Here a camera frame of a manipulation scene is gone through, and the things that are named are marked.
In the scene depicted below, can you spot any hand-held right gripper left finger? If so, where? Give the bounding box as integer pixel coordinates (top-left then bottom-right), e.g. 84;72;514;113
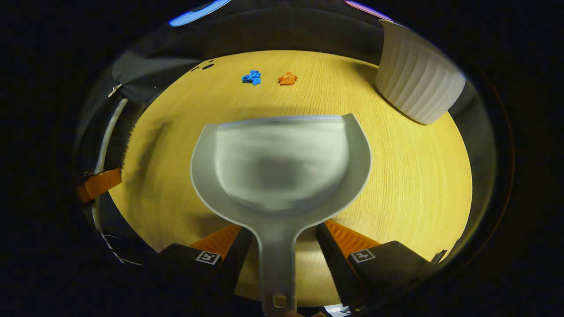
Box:
154;225;254;305

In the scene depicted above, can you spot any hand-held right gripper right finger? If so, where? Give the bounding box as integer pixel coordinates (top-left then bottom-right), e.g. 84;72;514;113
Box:
315;220;435;307

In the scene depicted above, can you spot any small white broom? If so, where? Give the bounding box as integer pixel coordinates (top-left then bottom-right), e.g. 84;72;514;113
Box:
92;98;144;234

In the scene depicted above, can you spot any grey plastic dustpan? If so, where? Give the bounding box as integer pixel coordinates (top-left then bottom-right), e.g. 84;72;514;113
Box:
190;113;373;317

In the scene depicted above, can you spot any white ribbed garbage bin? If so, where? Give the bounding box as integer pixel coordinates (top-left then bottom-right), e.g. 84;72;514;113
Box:
375;20;467;125

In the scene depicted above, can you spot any wooden desktop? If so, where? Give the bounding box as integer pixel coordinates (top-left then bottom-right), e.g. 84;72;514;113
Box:
108;50;473;307

